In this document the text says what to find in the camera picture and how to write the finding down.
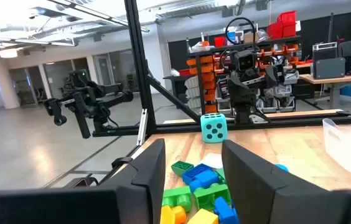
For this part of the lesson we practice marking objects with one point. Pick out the black shelf with orange bins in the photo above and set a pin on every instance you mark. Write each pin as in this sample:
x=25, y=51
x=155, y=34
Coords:
x=206, y=67

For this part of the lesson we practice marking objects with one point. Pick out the clear plastic bin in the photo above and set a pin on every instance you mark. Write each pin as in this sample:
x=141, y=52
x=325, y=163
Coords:
x=349, y=146

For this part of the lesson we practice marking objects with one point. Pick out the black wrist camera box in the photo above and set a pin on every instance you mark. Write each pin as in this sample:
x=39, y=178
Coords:
x=246, y=60

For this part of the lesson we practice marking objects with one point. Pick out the red plastic crate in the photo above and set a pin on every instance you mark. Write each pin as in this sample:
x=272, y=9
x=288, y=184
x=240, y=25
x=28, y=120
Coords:
x=287, y=21
x=273, y=31

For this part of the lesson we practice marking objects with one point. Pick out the black table edge clamp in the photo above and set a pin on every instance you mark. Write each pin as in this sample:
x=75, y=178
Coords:
x=82, y=182
x=121, y=161

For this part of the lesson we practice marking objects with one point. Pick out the black background robot arm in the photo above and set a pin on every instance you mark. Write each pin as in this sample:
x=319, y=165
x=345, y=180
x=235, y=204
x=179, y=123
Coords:
x=82, y=102

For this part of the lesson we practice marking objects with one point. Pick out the grey equipment case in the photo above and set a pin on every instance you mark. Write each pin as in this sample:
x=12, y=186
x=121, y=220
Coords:
x=329, y=67

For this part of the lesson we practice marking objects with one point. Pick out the yellow toy block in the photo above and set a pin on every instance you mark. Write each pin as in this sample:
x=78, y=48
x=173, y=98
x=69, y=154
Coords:
x=203, y=218

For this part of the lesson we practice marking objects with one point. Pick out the long ceiling light bar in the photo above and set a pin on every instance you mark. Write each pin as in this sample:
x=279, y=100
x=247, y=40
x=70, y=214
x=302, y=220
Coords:
x=116, y=21

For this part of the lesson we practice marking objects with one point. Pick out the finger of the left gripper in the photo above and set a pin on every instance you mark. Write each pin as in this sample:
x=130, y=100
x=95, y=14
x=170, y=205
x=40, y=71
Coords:
x=272, y=77
x=237, y=88

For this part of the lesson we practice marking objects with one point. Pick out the green toy block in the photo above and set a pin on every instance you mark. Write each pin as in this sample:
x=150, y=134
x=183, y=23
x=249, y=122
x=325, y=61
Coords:
x=211, y=196
x=178, y=199
x=220, y=175

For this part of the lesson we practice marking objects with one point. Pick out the blue rounded toy block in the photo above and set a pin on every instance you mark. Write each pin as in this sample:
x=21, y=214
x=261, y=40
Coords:
x=282, y=168

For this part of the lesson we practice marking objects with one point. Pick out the dark blue toy brick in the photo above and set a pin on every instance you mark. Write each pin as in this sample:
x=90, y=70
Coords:
x=195, y=172

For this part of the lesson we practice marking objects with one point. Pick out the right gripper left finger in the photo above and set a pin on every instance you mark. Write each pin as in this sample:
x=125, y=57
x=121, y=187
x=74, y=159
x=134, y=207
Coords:
x=69, y=205

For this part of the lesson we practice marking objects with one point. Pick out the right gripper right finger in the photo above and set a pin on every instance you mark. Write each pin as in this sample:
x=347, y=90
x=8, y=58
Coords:
x=287, y=202

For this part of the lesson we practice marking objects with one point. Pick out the silver aluminium bracket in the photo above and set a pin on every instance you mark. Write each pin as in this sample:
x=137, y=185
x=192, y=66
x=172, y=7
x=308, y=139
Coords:
x=142, y=127

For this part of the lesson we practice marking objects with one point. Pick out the teal foam die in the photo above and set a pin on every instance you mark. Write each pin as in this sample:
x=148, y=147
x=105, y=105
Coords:
x=213, y=129

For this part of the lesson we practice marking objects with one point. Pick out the wooden background desk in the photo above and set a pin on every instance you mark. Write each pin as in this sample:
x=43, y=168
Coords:
x=334, y=79

